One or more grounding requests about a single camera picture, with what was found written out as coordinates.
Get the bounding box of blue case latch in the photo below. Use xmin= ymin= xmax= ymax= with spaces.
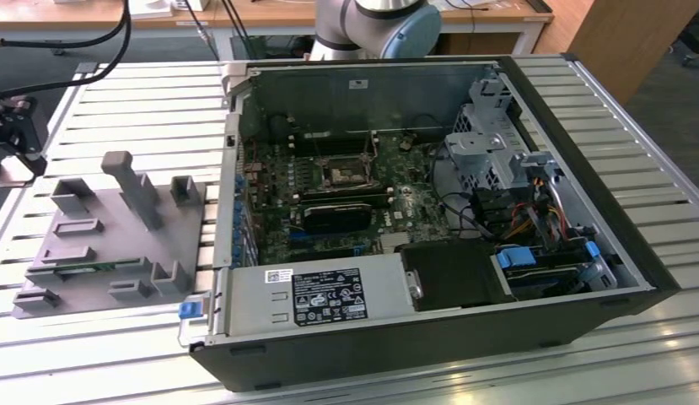
xmin=178 ymin=297 xmax=208 ymax=320

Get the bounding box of black plastic shroud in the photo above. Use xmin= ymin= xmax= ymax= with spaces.
xmin=400 ymin=242 xmax=520 ymax=313

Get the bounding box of wooden cabinet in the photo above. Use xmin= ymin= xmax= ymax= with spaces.
xmin=532 ymin=0 xmax=699 ymax=106

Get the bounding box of silver power supply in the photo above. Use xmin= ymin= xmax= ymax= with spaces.
xmin=206 ymin=252 xmax=413 ymax=345

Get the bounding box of silver shroud latch handle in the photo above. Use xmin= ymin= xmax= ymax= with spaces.
xmin=406 ymin=272 xmax=428 ymax=299

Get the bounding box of wooden desk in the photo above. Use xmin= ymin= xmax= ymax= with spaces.
xmin=0 ymin=0 xmax=557 ymax=56

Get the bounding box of grey plastic parts rack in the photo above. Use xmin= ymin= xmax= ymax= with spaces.
xmin=10 ymin=150 xmax=210 ymax=320

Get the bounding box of silver metal drive cage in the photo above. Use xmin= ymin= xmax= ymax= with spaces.
xmin=444 ymin=78 xmax=560 ymax=191

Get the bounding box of blue disk carrier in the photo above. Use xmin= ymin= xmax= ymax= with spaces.
xmin=494 ymin=246 xmax=593 ymax=279

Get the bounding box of CPU socket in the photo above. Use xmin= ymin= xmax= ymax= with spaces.
xmin=320 ymin=154 xmax=381 ymax=189

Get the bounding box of silver CPU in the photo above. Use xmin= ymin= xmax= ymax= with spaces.
xmin=0 ymin=155 xmax=48 ymax=187

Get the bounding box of black PC case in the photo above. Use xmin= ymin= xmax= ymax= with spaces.
xmin=189 ymin=52 xmax=682 ymax=393

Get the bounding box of thin wire locking lever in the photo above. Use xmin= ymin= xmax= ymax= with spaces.
xmin=308 ymin=126 xmax=329 ymax=164

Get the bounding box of black office chair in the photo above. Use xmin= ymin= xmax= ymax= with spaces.
xmin=678 ymin=16 xmax=699 ymax=68

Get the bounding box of black installed RAM stick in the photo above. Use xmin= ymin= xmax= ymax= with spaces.
xmin=300 ymin=188 xmax=386 ymax=203

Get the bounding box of thin black cable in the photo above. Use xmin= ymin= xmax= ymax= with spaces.
xmin=438 ymin=192 xmax=497 ymax=241

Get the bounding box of orange yellow wire bundle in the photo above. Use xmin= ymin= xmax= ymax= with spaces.
xmin=509 ymin=201 xmax=570 ymax=237

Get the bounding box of green motherboard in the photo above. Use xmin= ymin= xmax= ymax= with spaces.
xmin=236 ymin=132 xmax=441 ymax=265

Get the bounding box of grey case release handle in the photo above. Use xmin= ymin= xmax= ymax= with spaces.
xmin=221 ymin=61 xmax=258 ymax=111

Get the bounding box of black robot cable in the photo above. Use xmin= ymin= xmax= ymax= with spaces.
xmin=0 ymin=0 xmax=134 ymax=100

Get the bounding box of green storage crate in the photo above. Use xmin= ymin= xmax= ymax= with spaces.
xmin=230 ymin=35 xmax=314 ymax=60

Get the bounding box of grey flat cable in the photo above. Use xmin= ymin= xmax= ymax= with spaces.
xmin=526 ymin=202 xmax=568 ymax=254

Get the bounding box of green RAM stick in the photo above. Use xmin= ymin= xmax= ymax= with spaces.
xmin=56 ymin=261 xmax=142 ymax=276

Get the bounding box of metal socket cover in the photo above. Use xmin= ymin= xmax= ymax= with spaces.
xmin=360 ymin=131 xmax=384 ymax=170

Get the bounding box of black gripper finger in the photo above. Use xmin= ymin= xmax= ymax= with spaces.
xmin=14 ymin=117 xmax=49 ymax=166

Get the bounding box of black graphics card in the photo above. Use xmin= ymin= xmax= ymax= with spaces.
xmin=300 ymin=201 xmax=374 ymax=236

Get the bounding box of black RAM slot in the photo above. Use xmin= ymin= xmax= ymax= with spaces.
xmin=301 ymin=133 xmax=380 ymax=156

